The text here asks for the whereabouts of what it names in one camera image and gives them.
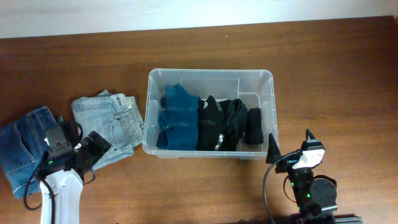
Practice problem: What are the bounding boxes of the dark blue folded jeans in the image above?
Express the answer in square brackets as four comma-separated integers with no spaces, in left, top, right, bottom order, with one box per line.
[1,106,63,198]

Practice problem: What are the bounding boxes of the light blue folded jeans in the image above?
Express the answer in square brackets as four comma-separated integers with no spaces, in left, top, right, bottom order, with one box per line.
[72,90,144,169]

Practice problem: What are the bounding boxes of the blue shirt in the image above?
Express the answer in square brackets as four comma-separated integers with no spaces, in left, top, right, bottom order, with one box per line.
[156,83,200,151]

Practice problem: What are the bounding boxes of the dark grey garment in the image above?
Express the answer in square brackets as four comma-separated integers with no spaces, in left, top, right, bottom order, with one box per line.
[220,98,264,150]

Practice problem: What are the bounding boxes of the black shirt with logo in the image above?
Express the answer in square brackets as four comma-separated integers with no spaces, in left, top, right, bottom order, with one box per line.
[197,95,236,151]

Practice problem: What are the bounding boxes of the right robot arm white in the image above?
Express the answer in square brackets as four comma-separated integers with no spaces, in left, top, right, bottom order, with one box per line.
[262,129,363,224]

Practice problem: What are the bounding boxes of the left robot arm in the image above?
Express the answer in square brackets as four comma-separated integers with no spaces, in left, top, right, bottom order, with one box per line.
[36,131,111,224]

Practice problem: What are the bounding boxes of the clear plastic storage container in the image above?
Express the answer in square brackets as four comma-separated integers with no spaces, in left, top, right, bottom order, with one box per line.
[142,68,279,160]

